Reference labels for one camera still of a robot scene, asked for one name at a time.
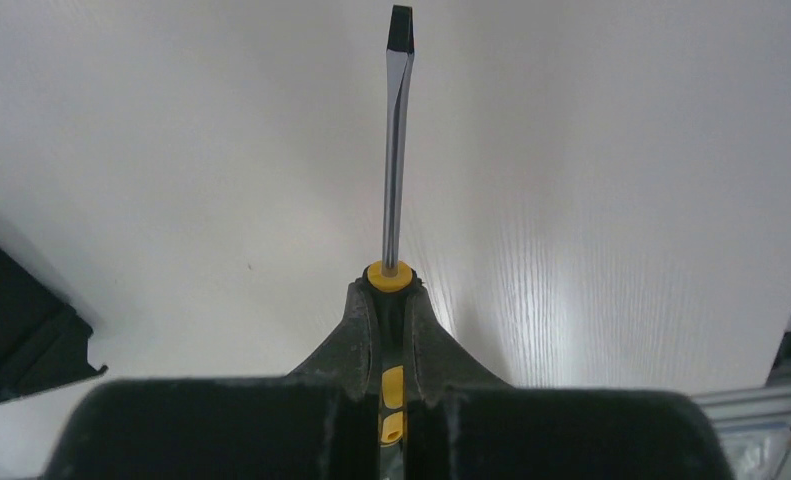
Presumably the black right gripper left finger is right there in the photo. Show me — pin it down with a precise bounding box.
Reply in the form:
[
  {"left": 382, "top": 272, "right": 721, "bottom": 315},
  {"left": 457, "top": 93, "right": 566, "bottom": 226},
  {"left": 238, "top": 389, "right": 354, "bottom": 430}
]
[{"left": 43, "top": 281, "right": 379, "bottom": 479}]

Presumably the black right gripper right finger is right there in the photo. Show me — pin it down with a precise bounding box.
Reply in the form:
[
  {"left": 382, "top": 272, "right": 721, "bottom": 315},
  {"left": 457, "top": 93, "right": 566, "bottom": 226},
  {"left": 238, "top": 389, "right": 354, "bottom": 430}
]
[{"left": 403, "top": 287, "right": 732, "bottom": 479}]

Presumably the black yellow screwdriver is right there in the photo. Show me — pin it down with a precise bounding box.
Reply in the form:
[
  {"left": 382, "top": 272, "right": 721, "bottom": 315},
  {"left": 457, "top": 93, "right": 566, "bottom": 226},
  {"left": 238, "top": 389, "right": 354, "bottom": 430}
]
[{"left": 366, "top": 5, "right": 415, "bottom": 479}]

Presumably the black plastic bin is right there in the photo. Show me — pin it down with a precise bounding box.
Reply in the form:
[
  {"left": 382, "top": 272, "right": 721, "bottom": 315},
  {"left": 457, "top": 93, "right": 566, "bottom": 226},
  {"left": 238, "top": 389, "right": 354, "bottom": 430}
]
[{"left": 0, "top": 248, "right": 108, "bottom": 404}]

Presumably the aluminium frame profile right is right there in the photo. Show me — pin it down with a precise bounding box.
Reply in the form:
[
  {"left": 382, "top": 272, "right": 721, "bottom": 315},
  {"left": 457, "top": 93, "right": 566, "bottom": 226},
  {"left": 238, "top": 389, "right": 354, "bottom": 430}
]
[{"left": 689, "top": 245, "right": 791, "bottom": 480}]

